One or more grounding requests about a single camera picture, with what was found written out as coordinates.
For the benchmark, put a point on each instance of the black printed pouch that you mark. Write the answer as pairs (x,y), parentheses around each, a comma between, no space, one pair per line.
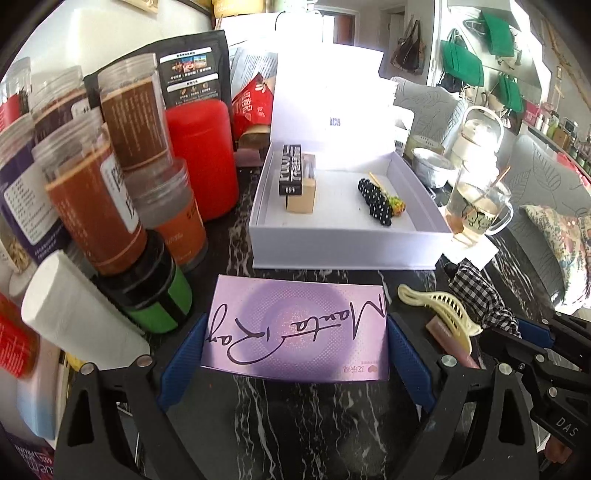
(189,64)

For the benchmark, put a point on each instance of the black green jar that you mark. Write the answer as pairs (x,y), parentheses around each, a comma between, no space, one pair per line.
(147,290)

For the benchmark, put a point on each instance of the short clear jar orange label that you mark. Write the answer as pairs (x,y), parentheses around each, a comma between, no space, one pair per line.
(173,221)

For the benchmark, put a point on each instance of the black polka dot scrunchie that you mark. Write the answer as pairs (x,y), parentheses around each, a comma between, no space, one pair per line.
(376,203)

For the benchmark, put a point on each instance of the grey sofa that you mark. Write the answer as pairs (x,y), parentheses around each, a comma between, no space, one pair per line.
(540,175)

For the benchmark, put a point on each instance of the clear jar red label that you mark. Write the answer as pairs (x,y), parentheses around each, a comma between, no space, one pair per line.
(14,101)

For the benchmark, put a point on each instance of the brown door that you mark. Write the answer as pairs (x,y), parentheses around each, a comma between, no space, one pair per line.
(345,27)

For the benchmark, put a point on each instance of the beige tape roll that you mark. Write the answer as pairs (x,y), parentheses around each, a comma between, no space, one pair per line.
(427,141)

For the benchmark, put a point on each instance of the white hinged gift box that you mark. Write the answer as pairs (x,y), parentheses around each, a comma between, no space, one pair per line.
(332,240)

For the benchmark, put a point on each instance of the clear jar purple label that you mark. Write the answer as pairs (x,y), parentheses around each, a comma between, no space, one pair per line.
(23,207)

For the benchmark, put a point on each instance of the floral pillow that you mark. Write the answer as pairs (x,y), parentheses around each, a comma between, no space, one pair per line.
(558,244)

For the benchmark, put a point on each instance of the cream hair claw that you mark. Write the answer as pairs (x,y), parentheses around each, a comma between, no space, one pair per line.
(443,309)

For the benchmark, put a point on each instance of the dark hanging bag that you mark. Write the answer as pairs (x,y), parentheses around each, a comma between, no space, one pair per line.
(408,50)

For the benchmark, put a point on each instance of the kraft window box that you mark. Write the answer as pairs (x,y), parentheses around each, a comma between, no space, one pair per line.
(302,201)

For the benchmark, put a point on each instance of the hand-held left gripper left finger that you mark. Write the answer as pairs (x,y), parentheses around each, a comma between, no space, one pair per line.
(182,364)

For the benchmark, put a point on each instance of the pink bar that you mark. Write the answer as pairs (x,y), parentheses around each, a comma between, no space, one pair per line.
(445,339)

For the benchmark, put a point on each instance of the thin stirring stick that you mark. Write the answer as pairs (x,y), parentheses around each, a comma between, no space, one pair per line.
(496,182)

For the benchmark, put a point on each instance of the clear jar dark contents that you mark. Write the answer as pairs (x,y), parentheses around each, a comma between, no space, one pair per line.
(55,101)

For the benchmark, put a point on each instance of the tall clear jar brown contents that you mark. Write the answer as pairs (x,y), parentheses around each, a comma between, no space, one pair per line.
(131,115)

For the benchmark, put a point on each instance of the black white printed box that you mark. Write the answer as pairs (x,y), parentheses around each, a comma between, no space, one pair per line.
(291,170)

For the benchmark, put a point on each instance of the white glass teapot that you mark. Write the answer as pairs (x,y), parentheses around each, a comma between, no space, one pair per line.
(478,134)

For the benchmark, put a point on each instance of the red canister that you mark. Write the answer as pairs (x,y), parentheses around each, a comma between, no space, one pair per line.
(203,157)

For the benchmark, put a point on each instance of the white napkin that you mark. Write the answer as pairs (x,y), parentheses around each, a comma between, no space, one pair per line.
(480,253)

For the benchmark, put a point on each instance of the row of shelf bottles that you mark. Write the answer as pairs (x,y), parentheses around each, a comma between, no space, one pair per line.
(563,134)

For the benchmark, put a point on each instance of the black white checked scrunchie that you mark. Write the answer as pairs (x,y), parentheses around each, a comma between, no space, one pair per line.
(480,295)

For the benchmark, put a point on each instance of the white printed packet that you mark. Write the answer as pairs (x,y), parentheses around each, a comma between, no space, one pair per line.
(254,64)

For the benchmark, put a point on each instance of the red snack packet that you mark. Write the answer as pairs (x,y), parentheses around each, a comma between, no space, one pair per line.
(254,106)

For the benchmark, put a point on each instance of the purple printed package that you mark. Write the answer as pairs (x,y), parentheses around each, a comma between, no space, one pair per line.
(23,457)

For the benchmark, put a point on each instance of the glass mug with tea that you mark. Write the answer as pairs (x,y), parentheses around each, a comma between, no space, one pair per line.
(471,217)

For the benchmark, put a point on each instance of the person's right hand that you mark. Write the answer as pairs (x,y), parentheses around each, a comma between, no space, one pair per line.
(556,454)

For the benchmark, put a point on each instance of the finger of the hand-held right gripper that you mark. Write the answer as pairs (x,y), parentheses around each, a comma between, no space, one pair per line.
(535,331)
(535,355)

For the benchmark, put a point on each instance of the clear plastic cup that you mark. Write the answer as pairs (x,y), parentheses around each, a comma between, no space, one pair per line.
(431,166)

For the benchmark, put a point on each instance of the grey leaf-pattern cushion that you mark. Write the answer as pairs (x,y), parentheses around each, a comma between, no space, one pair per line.
(429,106)

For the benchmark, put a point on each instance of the white tube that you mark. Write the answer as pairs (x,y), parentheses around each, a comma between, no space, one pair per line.
(74,309)

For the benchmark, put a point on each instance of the purple printed box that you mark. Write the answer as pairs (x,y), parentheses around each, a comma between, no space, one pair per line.
(295,323)

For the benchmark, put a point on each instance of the clear jar orange-brown contents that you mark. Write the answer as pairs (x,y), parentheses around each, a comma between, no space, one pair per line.
(92,203)

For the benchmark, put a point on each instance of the white blue bottle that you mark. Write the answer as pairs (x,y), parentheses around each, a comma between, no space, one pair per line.
(37,401)

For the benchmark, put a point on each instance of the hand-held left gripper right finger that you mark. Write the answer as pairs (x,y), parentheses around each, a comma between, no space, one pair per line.
(406,364)

